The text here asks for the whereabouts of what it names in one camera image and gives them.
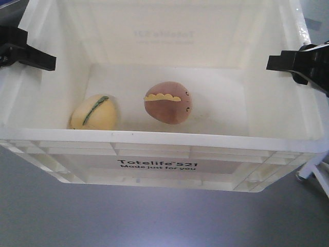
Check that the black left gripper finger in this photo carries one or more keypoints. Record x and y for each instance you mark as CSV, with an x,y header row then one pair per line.
x,y
14,48

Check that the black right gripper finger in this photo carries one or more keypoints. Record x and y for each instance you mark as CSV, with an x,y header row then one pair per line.
x,y
308,64

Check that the white plastic tote box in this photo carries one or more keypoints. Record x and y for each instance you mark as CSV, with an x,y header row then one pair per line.
x,y
248,128

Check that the yellow plush egg toy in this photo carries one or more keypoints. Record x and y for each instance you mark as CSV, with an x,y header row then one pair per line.
x,y
97,112

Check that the pink plush egg toy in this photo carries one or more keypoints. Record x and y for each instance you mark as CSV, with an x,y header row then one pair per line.
x,y
169,102

